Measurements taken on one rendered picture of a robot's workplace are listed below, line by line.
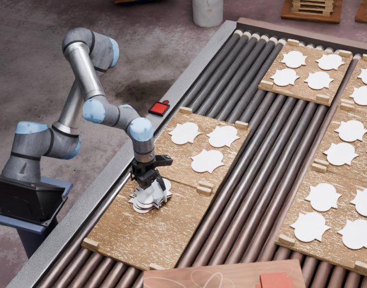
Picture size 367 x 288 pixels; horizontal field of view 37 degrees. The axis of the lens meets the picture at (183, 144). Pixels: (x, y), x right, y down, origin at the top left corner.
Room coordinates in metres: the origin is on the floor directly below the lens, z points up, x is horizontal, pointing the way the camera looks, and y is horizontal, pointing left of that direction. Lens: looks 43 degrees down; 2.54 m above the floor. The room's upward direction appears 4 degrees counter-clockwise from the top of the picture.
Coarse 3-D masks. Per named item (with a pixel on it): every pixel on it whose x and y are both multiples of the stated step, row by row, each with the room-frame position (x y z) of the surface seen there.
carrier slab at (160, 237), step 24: (120, 192) 1.48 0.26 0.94; (192, 192) 1.45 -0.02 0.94; (120, 216) 1.36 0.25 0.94; (144, 216) 1.35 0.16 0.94; (168, 216) 1.34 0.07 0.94; (192, 216) 1.33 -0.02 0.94; (96, 240) 1.25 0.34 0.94; (120, 240) 1.24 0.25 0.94; (144, 240) 1.24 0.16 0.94; (168, 240) 1.23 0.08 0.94; (144, 264) 1.13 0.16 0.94; (168, 264) 1.13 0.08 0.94
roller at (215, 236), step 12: (288, 108) 1.95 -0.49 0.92; (276, 120) 1.87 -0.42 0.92; (276, 132) 1.80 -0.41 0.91; (264, 144) 1.72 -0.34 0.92; (264, 156) 1.66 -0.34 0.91; (252, 168) 1.58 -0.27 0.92; (252, 180) 1.53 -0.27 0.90; (240, 192) 1.45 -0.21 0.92; (228, 204) 1.40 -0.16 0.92; (228, 216) 1.34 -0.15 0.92; (216, 228) 1.28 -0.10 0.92; (216, 240) 1.23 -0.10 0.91; (204, 252) 1.18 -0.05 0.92; (204, 264) 1.14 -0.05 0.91
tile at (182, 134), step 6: (180, 126) 1.84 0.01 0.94; (186, 126) 1.84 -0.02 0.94; (192, 126) 1.83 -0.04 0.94; (174, 132) 1.80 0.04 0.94; (180, 132) 1.80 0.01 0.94; (186, 132) 1.80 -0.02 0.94; (192, 132) 1.80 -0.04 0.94; (198, 132) 1.79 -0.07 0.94; (174, 138) 1.76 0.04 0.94; (180, 138) 1.76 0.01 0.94; (186, 138) 1.76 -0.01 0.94; (192, 138) 1.76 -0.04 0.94; (180, 144) 1.73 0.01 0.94
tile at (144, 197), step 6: (150, 186) 1.46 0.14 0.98; (168, 186) 1.45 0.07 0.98; (138, 192) 1.43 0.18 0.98; (144, 192) 1.43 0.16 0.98; (150, 192) 1.43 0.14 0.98; (168, 192) 1.42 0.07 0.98; (138, 198) 1.40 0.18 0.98; (144, 198) 1.40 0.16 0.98; (150, 198) 1.40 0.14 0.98; (162, 198) 1.40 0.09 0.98; (144, 204) 1.38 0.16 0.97; (156, 204) 1.37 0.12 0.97
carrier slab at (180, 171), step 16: (208, 128) 1.83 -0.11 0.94; (240, 128) 1.81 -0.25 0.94; (160, 144) 1.74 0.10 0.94; (192, 144) 1.73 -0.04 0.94; (208, 144) 1.72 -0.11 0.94; (240, 144) 1.71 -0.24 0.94; (176, 160) 1.64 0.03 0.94; (192, 160) 1.63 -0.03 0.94; (224, 160) 1.62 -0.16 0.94; (176, 176) 1.55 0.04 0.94; (192, 176) 1.54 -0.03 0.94; (208, 176) 1.54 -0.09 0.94; (224, 176) 1.53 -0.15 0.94
